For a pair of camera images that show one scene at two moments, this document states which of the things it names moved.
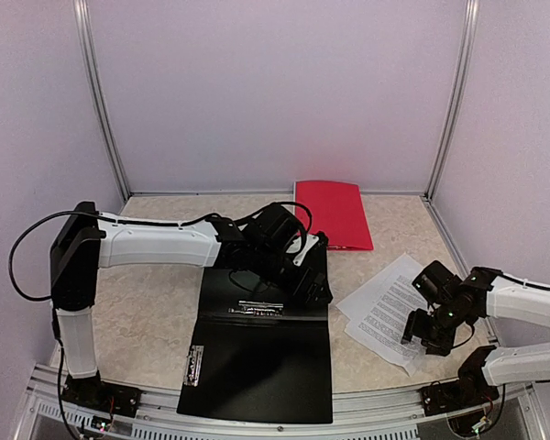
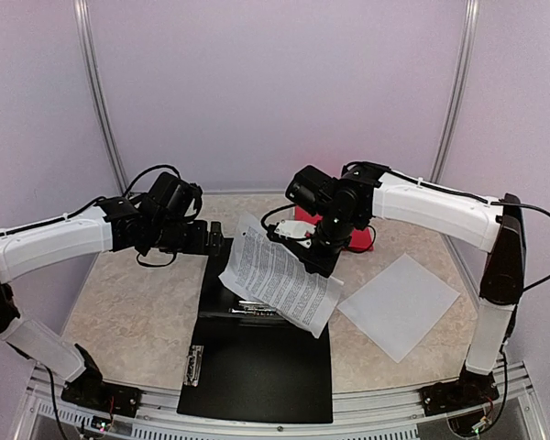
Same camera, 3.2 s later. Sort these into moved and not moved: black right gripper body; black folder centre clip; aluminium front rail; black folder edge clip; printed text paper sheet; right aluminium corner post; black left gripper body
Moved: black right gripper body; black left gripper body; printed text paper sheet
Not moved: black folder centre clip; aluminium front rail; right aluminium corner post; black folder edge clip
